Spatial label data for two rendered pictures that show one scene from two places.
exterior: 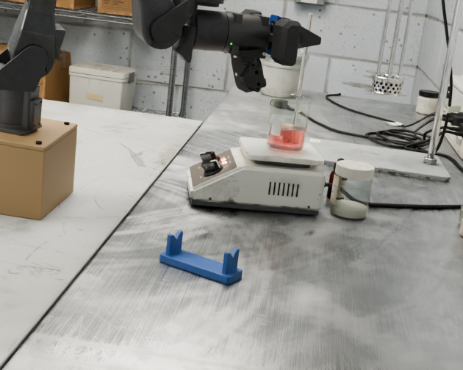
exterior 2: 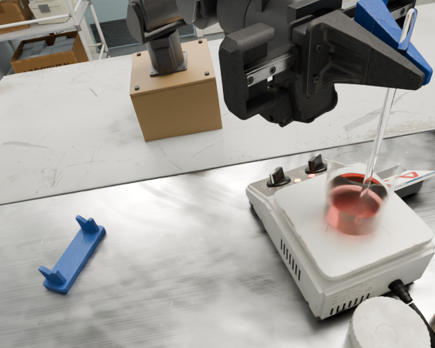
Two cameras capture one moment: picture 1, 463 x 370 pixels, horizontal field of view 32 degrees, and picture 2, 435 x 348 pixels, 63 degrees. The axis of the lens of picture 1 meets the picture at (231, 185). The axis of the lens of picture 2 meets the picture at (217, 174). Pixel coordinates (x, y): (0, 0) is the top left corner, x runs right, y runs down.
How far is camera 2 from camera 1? 1.11 m
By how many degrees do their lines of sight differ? 76
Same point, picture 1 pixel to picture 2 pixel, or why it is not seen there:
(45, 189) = (145, 122)
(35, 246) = (93, 159)
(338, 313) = not seen: outside the picture
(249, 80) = not seen: hidden behind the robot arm
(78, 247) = (99, 177)
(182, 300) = (7, 266)
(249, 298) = (16, 313)
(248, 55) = not seen: hidden behind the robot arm
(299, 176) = (300, 264)
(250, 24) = (273, 16)
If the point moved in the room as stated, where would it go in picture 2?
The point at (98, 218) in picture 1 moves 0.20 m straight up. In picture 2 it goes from (169, 162) to (137, 47)
